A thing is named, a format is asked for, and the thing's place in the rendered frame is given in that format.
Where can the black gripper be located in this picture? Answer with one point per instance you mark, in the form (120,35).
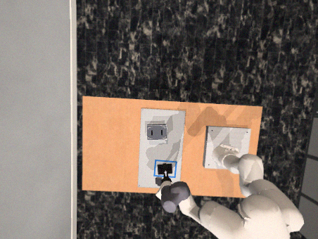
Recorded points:
(166,177)

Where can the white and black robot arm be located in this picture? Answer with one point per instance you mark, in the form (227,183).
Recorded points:
(265,213)

